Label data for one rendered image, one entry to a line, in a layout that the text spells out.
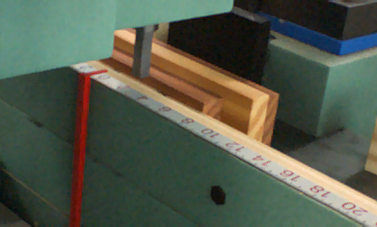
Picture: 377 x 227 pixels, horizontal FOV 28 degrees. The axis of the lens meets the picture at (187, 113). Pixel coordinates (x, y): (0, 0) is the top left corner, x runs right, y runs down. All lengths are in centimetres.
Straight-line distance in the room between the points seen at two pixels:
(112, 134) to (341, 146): 19
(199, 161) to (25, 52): 13
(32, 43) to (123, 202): 17
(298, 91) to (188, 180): 18
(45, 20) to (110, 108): 13
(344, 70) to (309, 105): 4
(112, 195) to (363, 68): 23
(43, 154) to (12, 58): 21
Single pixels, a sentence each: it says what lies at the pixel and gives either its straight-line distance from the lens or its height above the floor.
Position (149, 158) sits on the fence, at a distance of 47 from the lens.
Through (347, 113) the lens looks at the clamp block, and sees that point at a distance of 62.
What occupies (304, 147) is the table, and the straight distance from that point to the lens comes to 58.
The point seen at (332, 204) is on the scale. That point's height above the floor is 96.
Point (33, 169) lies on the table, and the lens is 59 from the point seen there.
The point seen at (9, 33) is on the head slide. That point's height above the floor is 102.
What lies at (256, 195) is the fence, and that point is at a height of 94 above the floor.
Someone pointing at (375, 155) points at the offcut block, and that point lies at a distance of 56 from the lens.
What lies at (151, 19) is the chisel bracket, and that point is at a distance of 47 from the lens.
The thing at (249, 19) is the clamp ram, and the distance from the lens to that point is 54.
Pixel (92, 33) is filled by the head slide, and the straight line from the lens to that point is 40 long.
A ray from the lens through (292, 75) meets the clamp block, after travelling 60.
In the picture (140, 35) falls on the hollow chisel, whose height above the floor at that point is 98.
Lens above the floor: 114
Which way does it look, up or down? 23 degrees down
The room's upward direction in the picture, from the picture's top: 7 degrees clockwise
